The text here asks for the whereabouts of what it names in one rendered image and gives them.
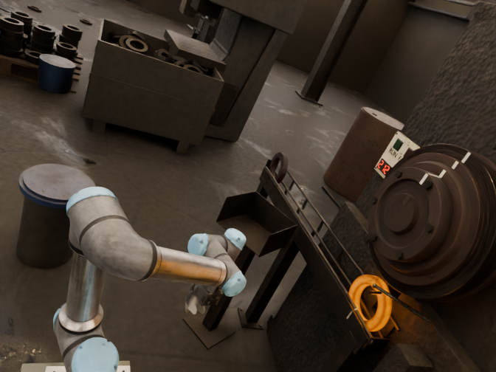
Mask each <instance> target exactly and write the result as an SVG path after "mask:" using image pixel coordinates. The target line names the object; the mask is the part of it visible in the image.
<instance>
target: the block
mask: <svg viewBox="0 0 496 372"><path fill-rule="evenodd" d="M432 369H433V364H432V363H431V361H430V360H429V358H428V357H427V355H426V354H425V352H424V350H423V349H422V347H420V346H419V345H411V344H403V343H398V344H396V345H394V347H393V348H392V349H391V350H390V352H389V353H388V354H387V355H386V356H385V358H384V359H383V360H382V361H381V362H380V363H379V364H378V365H377V367H376V368H375V369H374V370H373V372H430V371H431V370H432Z"/></svg>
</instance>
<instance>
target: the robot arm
mask: <svg viewBox="0 0 496 372"><path fill-rule="evenodd" d="M66 214H67V216H68V217H69V220H70V228H69V240H68V243H69V247H70V248H71V249H72V250H73V251H74V252H73V258H72V268H71V274H70V279H69V290H68V295H67V302H66V303H64V304H63V305H62V306H61V309H58V310H57V311H56V313H55V316H54V319H53V328H54V332H55V335H56V337H57V339H58V344H59V347H60V350H61V355H62V358H63V363H64V366H65V369H66V372H117V368H118V364H119V354H118V351H117V349H116V347H115V346H114V344H113V343H112V342H108V341H107V339H106V338H105V337H104V334H103V331H102V328H101V324H102V320H103V308H102V306H101V305H100V299H101V295H102V291H103V284H104V280H105V276H106V273H109V274H111V275H115V276H117V277H119V278H125V279H128V280H137V281H144V280H147V279H149V278H156V279H161V280H172V281H177V282H183V283H193V285H192V286H191V287H190V289H189V290H188V291H187V294H186V298H185V310H186V313H187V314H189V313H191V312H192V313H193V314H196V312H197V311H199V312H200V313H201V314H203V313H204V311H205V309H204V306H209V305H217V303H218V302H219V301H220V299H221V297H222V295H223V293H224V294H225V295H226V296H228V297H232V296H235V295H237V294H238V293H240V292H241V291H242V290H243V289H244V287H245V286H246V283H247V281H246V278H245V277H244V276H243V274H242V271H240V270H239V268H238V267H237V266H236V265H235V263H234V262H235V259H236V258H237V257H238V255H239V253H240V251H241V250H242V249H243V247H244V245H245V243H246V237H245V236H244V234H243V233H242V232H240V231H238V230H236V229H233V228H229V229H228V230H227V231H226V232H225V233H224V235H209V234H206V233H204V234H195V235H193V236H192V237H191V238H190V240H189V242H188V246H187V248H188V252H189V253H187V252H180V251H177V250H173V249H167V248H164V247H158V246H156V244H155V243H154V242H153V241H151V240H148V239H144V238H142V237H140V236H139V235H138V234H137V233H136V232H135V231H134V229H133V228H132V226H131V225H130V223H129V221H128V219H127V217H126V215H125V213H124V212H123V209H122V208H121V206H120V204H119V200H118V199H117V197H116V196H115V195H114V194H113V193H112V192H111V191H110V190H108V189H106V188H104V187H88V188H85V189H82V190H80V191H79V192H78V193H76V194H74V195H73V196H72V197H71V198H70V199H69V200H68V202H67V205H66ZM220 288H221V289H220Z"/></svg>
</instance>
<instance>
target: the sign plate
mask: <svg viewBox="0 0 496 372"><path fill-rule="evenodd" d="M397 139H398V140H400V141H401V142H402V145H401V146H400V148H399V150H396V149H395V148H394V147H393V145H394V143H395V142H396V141H397ZM408 148H409V149H410V150H412V151H414V150H416V149H418V148H420V147H418V146H417V144H415V143H414V142H412V141H411V140H410V139H408V138H407V137H406V136H405V135H403V133H401V132H399V131H397V132H396V134H395V136H394V137H393V139H392V140H391V142H390V144H389V146H388V147H387V148H386V150H385V152H384V153H383V155H382V157H381V158H380V160H379V161H378V163H377V164H376V167H375V168H374V169H375V170H376V171H377V172H378V173H379V174H380V175H381V176H382V178H385V176H386V175H387V174H388V172H389V171H390V169H391V168H392V167H393V166H394V165H395V164H396V163H397V162H398V161H399V160H400V159H402V158H403V157H404V154H405V152H406V150H407V149H408ZM382 160H383V161H384V162H383V161H382ZM380 163H381V164H382V163H383V164H382V165H379V164H380ZM378 165H379V166H378ZM386 165H387V166H386ZM385 166H386V167H385ZM388 166H389V167H388ZM378 167H379V168H378ZM388 168H390V169H389V170H388ZM383 169H384V170H385V174H384V170H383ZM386 169H387V170H388V171H386Z"/></svg>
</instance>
